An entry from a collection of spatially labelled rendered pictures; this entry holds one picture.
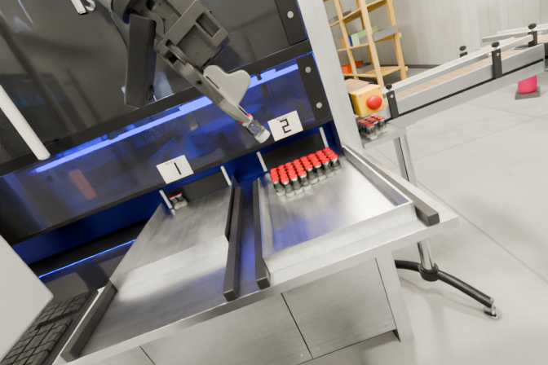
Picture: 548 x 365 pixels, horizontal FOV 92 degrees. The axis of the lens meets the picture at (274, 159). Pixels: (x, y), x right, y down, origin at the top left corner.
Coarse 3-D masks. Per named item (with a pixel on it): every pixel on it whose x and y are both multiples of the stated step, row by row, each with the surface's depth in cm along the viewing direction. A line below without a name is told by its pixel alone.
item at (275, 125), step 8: (296, 112) 74; (272, 120) 74; (280, 120) 74; (288, 120) 74; (296, 120) 74; (272, 128) 74; (280, 128) 75; (288, 128) 75; (296, 128) 75; (280, 136) 75
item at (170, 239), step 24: (216, 192) 86; (168, 216) 83; (192, 216) 76; (216, 216) 71; (144, 240) 71; (168, 240) 68; (192, 240) 63; (216, 240) 54; (120, 264) 59; (144, 264) 62; (168, 264) 55; (120, 288) 56
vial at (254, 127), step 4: (252, 120) 40; (256, 120) 40; (244, 124) 40; (248, 124) 40; (252, 124) 40; (256, 124) 40; (260, 124) 41; (248, 128) 40; (252, 128) 40; (256, 128) 40; (260, 128) 40; (264, 128) 41; (252, 132) 40; (256, 132) 40; (260, 132) 40; (264, 132) 40; (268, 132) 41; (256, 136) 40; (260, 136) 40; (264, 136) 40; (268, 136) 41; (260, 140) 41; (264, 140) 41
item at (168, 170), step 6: (180, 156) 75; (168, 162) 75; (174, 162) 75; (180, 162) 75; (186, 162) 75; (162, 168) 75; (168, 168) 75; (174, 168) 75; (180, 168) 76; (186, 168) 76; (162, 174) 76; (168, 174) 76; (174, 174) 76; (186, 174) 76; (168, 180) 76; (174, 180) 77
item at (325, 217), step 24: (360, 168) 64; (264, 192) 73; (312, 192) 63; (336, 192) 59; (360, 192) 56; (384, 192) 53; (264, 216) 59; (288, 216) 58; (312, 216) 55; (336, 216) 52; (360, 216) 49; (384, 216) 43; (408, 216) 43; (264, 240) 48; (288, 240) 50; (312, 240) 43; (336, 240) 43; (288, 264) 44
